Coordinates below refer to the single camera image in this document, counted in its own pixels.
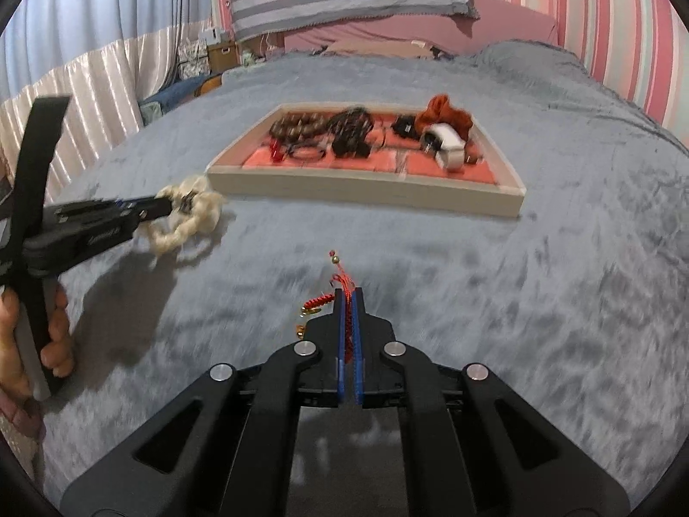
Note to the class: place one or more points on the blue sheer curtain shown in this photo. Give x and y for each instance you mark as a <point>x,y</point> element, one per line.
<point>97,5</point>

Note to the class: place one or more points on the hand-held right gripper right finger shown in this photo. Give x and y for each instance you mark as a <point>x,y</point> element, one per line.
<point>359,344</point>

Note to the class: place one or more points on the orange scrunchie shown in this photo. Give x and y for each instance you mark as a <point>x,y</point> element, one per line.
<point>447,113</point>

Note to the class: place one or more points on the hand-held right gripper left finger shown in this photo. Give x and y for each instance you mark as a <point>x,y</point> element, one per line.
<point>342,344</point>

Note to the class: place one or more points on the person's left hand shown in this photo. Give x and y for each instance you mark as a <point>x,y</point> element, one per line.
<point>60,328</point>

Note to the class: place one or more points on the black scrunchie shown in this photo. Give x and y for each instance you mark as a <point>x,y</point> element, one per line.
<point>403,126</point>

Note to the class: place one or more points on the white band wristwatch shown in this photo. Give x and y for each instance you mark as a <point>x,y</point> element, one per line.
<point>447,140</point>

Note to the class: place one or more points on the cream braided scrunchie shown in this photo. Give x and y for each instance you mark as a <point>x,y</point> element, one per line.
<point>199,221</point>

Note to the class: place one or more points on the brick pattern tray box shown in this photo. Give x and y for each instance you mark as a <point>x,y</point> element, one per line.
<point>377,188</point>

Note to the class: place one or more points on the cardboard storage box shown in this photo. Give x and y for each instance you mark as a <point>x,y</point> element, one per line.
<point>222,55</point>

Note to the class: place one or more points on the pink headboard cushion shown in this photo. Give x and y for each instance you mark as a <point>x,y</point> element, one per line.
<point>500,27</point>

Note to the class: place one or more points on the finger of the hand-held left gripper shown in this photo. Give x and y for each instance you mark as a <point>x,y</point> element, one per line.
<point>150,208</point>

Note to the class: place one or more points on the beige pillow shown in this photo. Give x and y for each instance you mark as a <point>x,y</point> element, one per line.
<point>377,47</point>

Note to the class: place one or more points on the white satin curtain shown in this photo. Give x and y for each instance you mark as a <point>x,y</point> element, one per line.
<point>91,102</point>

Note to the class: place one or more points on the blue folded cloth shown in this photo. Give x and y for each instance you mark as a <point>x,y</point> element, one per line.
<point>177,91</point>

